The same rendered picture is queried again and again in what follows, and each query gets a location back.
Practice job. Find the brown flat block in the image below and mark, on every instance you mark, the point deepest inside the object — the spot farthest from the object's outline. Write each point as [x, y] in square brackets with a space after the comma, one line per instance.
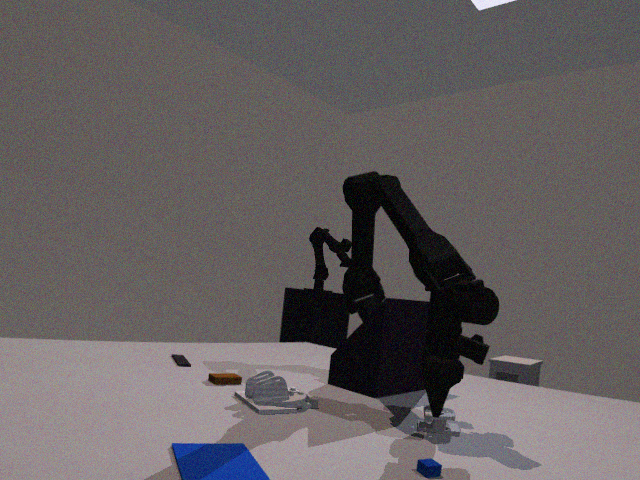
[224, 379]

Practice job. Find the blue block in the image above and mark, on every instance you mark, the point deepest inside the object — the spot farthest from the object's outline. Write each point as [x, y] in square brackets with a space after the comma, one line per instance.
[429, 468]

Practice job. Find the blue flat rectangular plate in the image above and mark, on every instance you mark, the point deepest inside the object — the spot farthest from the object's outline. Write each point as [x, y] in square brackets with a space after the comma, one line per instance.
[216, 462]

